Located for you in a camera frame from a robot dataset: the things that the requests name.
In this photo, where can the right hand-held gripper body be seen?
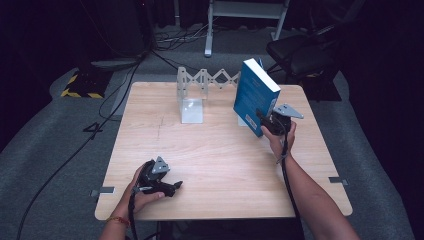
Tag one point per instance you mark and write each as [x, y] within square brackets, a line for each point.
[280, 125]

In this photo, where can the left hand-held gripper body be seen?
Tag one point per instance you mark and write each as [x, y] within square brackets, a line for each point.
[151, 176]

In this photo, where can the blue book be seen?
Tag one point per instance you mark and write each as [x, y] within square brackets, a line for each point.
[255, 93]

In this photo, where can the white expandable bookend rack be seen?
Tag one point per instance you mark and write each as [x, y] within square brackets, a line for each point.
[191, 111]

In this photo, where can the person's right hand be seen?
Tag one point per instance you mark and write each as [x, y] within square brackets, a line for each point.
[278, 143]

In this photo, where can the person's left hand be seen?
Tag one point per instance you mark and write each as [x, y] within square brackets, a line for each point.
[140, 200]

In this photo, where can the grey tape strip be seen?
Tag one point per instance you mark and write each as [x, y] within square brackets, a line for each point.
[338, 180]
[103, 191]

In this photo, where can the black chair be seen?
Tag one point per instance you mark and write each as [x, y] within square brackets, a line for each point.
[300, 55]

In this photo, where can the yellow and black striped base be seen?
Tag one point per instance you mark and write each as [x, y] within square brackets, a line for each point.
[85, 86]

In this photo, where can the white metal stand frame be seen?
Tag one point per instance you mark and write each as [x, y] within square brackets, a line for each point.
[209, 36]

